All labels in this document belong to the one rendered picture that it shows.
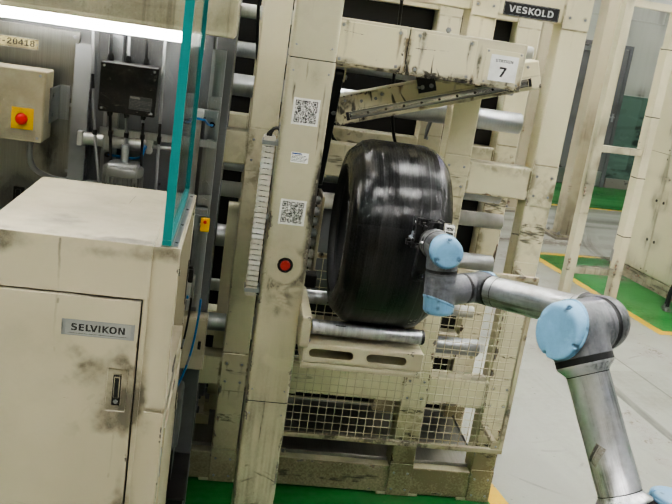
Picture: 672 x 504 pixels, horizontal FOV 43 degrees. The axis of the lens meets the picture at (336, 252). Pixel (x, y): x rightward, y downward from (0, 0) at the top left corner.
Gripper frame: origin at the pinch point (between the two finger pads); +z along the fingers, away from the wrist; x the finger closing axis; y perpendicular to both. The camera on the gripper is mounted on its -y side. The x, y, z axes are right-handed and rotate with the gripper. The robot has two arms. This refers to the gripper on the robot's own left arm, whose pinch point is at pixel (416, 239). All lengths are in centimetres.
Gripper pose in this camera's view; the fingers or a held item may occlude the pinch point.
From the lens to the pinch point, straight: 231.4
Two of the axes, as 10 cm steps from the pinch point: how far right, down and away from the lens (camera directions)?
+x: -9.8, -1.2, -1.3
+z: -1.1, -1.7, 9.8
